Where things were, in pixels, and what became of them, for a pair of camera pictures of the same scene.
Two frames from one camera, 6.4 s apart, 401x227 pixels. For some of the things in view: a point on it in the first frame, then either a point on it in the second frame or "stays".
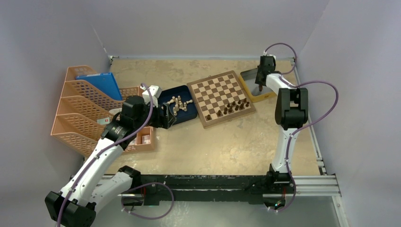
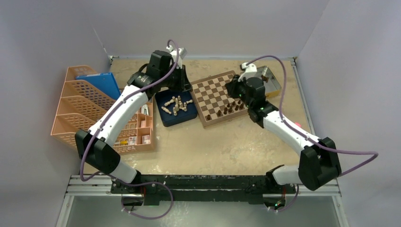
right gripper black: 257,82 → 233,85
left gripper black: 163,120 → 184,84
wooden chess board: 220,99 stays
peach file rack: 82,110 stays
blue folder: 104,83 stays
